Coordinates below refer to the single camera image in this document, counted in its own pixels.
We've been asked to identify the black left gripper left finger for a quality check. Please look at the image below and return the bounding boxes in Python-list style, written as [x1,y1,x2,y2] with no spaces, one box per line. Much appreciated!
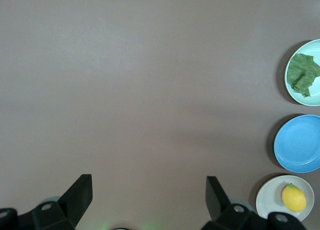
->
[31,174,94,230]

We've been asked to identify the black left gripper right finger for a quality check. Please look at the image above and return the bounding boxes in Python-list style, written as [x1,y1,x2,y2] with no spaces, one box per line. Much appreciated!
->
[204,175,270,230]

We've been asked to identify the yellow lemon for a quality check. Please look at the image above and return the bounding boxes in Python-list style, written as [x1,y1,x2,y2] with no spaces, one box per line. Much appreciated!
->
[281,183,308,213]

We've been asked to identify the green lettuce leaf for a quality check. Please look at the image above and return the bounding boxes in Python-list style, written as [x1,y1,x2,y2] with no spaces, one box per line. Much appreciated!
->
[286,53,320,99]

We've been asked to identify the beige plate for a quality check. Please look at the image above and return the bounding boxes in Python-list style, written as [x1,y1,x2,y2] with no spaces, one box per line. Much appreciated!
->
[255,174,316,223]

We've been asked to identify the blue plate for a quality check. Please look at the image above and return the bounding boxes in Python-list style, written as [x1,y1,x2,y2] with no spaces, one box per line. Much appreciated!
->
[273,114,320,174]

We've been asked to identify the pale green plate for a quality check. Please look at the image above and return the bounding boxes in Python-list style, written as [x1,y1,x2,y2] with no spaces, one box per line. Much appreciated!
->
[284,38,320,107]

